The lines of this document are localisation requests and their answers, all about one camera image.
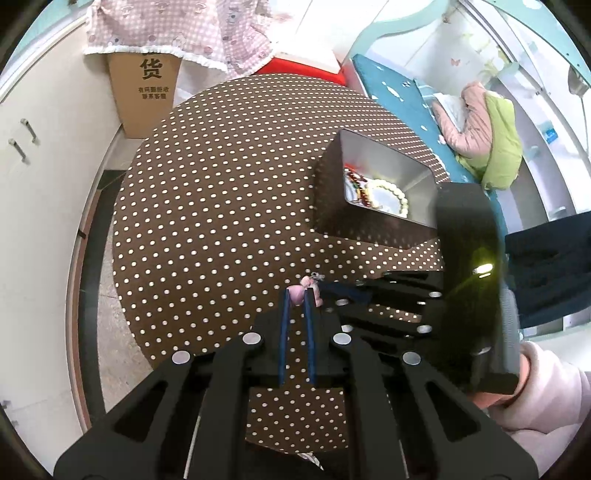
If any white board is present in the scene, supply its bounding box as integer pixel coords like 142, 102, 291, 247
267, 38, 341, 73

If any round polka dot table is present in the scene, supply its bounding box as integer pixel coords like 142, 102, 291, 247
112, 74, 452, 457

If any red ottoman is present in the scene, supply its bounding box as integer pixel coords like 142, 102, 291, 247
253, 58, 348, 87

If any rectangular metal tin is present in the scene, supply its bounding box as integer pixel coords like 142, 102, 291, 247
313, 129, 439, 253

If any white low cabinet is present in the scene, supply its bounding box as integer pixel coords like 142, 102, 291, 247
0, 41, 136, 287

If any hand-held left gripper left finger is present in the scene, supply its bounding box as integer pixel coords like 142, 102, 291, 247
54, 288, 296, 480

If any pink jacket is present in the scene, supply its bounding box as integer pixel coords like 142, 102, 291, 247
431, 82, 496, 161

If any teal bed mattress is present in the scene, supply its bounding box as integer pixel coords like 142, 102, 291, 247
350, 54, 511, 241

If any white bedside shelf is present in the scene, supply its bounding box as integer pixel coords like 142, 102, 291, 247
489, 28, 591, 227

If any pink bow hair clip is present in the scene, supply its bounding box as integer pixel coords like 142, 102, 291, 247
287, 275, 324, 309

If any pink checked cloth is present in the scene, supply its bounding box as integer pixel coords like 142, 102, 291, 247
83, 0, 289, 75

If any cream bead bracelet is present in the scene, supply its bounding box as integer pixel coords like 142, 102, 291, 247
368, 179, 411, 219

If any green jacket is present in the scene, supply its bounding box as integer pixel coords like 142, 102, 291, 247
461, 92, 524, 191

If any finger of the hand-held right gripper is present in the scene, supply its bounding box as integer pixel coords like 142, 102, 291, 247
323, 300, 445, 355
318, 271, 445, 306

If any cardboard box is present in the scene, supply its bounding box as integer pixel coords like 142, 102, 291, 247
107, 50, 182, 139

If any multicolour bead bracelet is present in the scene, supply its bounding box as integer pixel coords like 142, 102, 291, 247
345, 181, 376, 207

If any light teal bunk bed frame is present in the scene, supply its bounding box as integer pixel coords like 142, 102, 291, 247
345, 0, 591, 333

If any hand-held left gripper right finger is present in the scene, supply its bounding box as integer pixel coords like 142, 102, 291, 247
302, 288, 539, 480

